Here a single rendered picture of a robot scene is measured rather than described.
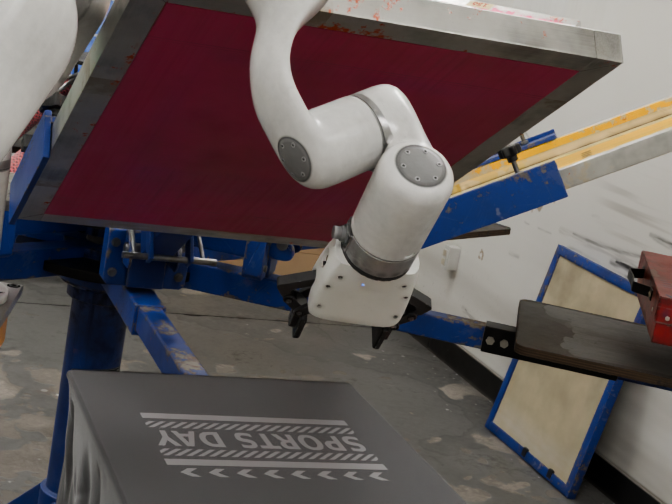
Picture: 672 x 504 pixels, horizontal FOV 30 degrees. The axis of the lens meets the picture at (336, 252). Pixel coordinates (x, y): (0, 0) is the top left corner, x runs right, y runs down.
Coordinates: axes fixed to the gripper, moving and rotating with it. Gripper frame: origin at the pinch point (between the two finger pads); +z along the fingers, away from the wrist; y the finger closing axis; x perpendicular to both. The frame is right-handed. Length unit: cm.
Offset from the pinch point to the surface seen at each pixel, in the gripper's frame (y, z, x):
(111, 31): -28.8, -12.3, 26.4
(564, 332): 71, 82, 61
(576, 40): 23.9, -19.9, 31.4
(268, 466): -0.9, 29.8, -2.5
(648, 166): 161, 174, 199
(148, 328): -13, 77, 46
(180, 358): -8, 64, 33
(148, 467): -16.3, 27.6, -5.6
